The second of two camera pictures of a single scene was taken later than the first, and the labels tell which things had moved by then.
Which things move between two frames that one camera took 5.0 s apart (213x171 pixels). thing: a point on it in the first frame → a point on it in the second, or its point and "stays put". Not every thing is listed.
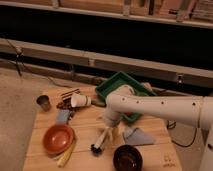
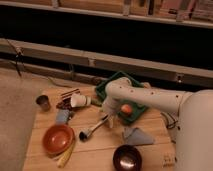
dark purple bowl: (127, 158) stays put
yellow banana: (66, 155) stays put
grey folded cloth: (135, 137) stays put
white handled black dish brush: (96, 148) → (84, 135)
